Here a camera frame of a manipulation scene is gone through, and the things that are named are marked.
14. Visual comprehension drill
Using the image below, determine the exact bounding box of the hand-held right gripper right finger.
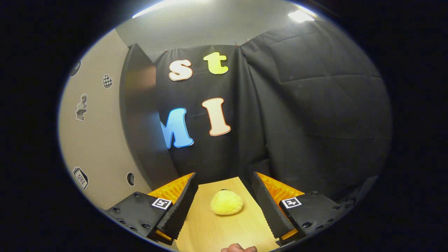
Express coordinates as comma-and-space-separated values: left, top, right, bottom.
252, 171, 354, 245

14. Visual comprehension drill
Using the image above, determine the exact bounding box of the yellow plush toy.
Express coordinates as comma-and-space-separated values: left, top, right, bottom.
210, 189, 244, 215

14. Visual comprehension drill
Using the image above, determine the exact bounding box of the black backdrop cloth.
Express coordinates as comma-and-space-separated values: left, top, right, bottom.
154, 21, 392, 204

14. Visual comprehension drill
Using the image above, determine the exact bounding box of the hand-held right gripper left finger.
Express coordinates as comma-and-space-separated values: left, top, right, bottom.
105, 172, 199, 245

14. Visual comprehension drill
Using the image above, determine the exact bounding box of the ceiling light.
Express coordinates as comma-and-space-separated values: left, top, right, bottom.
288, 10, 315, 23

